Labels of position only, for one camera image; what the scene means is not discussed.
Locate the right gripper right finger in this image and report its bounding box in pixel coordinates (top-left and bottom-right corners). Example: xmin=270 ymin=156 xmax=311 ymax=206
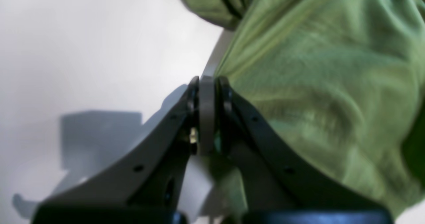
xmin=216 ymin=77 xmax=393 ymax=224

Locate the green t-shirt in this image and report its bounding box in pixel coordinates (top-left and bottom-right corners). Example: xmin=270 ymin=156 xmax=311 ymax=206
xmin=182 ymin=0 xmax=425 ymax=218

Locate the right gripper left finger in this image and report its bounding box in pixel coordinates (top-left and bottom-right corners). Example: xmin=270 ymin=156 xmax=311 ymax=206
xmin=32 ymin=76 xmax=199 ymax=224

